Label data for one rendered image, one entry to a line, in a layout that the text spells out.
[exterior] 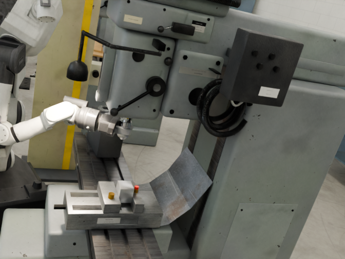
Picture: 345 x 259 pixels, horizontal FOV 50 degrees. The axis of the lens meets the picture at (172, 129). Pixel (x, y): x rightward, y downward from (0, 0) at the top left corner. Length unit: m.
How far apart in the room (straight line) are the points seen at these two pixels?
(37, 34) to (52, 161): 2.06
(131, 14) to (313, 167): 0.97
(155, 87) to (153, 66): 0.07
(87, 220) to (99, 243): 0.09
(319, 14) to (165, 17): 6.07
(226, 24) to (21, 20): 0.77
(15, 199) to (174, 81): 1.16
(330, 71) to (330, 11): 5.38
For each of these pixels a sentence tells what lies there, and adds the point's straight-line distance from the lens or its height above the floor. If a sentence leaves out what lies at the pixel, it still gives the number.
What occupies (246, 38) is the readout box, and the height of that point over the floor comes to 1.70.
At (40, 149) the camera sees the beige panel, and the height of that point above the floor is 0.22.
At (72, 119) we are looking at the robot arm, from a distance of 1.48.
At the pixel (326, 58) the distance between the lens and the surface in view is 1.63.
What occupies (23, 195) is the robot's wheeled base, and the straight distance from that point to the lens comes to 2.15.
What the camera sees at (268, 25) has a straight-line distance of 1.44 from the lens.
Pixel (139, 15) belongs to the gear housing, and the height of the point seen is 1.68.
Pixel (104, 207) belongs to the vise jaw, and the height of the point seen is 1.04.
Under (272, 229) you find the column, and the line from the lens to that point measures 1.74.
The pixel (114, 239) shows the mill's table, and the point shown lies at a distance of 1.36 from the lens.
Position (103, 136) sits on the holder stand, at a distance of 1.80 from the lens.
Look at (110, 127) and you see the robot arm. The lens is 1.42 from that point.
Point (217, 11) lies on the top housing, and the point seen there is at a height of 1.75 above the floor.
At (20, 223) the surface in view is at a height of 0.74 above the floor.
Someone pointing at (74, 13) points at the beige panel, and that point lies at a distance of 3.07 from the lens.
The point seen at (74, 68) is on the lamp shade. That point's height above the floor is 1.46.
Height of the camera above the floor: 1.80
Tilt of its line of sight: 21 degrees down
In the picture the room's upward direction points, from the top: 14 degrees clockwise
